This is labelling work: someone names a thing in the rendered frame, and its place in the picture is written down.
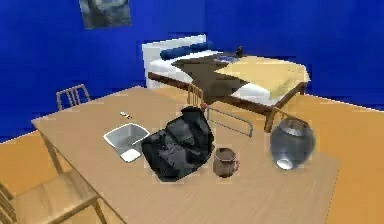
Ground brown mug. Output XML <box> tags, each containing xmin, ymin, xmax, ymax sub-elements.
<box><xmin>212</xmin><ymin>147</ymin><xmax>241</xmax><ymax>179</ymax></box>

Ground light wooden slatted chair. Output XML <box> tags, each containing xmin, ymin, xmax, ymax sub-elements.
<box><xmin>186</xmin><ymin>82</ymin><xmax>205</xmax><ymax>107</ymax></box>

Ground black crumpled cloth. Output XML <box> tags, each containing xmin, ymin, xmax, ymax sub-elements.
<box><xmin>141</xmin><ymin>105</ymin><xmax>216</xmax><ymax>183</ymax></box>

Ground dark blue bolster pillow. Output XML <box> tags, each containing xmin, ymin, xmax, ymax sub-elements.
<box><xmin>159</xmin><ymin>40</ymin><xmax>216</xmax><ymax>62</ymax></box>

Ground white square bowl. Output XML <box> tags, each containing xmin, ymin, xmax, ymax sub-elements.
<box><xmin>103</xmin><ymin>122</ymin><xmax>151</xmax><ymax>164</ymax></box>

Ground yellow blanket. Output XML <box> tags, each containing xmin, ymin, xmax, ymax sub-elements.
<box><xmin>214</xmin><ymin>55</ymin><xmax>311</xmax><ymax>100</ymax></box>

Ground light wooden table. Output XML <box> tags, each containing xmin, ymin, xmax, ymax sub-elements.
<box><xmin>30</xmin><ymin>85</ymin><xmax>341</xmax><ymax>224</ymax></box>

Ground grey round vase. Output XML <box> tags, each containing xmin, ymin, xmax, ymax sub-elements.
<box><xmin>269</xmin><ymin>118</ymin><xmax>316</xmax><ymax>171</ymax></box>

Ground white bed with wooden frame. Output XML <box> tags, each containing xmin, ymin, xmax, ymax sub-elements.
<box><xmin>141</xmin><ymin>33</ymin><xmax>311</xmax><ymax>134</ymax></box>

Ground grey framed wall picture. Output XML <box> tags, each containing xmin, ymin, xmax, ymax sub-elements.
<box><xmin>78</xmin><ymin>0</ymin><xmax>133</xmax><ymax>30</ymax></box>

